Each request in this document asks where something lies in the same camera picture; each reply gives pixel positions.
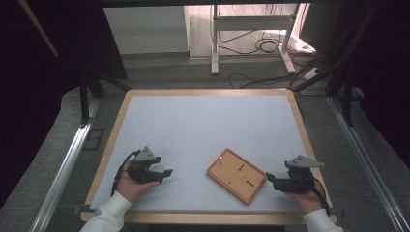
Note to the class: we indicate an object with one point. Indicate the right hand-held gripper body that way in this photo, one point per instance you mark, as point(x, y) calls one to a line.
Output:
point(301, 180)

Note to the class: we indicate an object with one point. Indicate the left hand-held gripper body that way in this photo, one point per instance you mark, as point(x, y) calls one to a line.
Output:
point(143, 172)

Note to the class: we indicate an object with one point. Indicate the wooden photo frame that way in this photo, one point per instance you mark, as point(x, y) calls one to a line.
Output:
point(232, 180)

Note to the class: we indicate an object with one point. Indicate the person's right hand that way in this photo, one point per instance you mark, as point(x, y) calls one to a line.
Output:
point(309, 201)

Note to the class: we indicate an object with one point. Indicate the person's left hand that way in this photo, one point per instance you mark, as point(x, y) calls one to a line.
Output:
point(127, 188)

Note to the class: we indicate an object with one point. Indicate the black metal stand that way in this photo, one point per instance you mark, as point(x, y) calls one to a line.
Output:
point(347, 106)
point(84, 103)

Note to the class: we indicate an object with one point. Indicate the white power strip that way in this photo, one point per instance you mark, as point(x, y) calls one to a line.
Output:
point(311, 74)

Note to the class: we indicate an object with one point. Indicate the white cabinet panel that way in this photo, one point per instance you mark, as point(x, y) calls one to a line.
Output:
point(145, 29)

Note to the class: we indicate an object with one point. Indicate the dark curtain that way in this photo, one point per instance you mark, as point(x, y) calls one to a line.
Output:
point(386, 64)
point(25, 96)

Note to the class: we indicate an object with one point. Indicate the wooden stick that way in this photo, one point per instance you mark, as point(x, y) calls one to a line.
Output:
point(38, 29)

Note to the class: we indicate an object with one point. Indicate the aluminium rail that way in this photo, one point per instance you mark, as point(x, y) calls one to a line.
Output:
point(64, 167)
point(361, 151)

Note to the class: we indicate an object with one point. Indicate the white metal desk frame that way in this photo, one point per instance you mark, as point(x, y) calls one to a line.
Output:
point(214, 48)

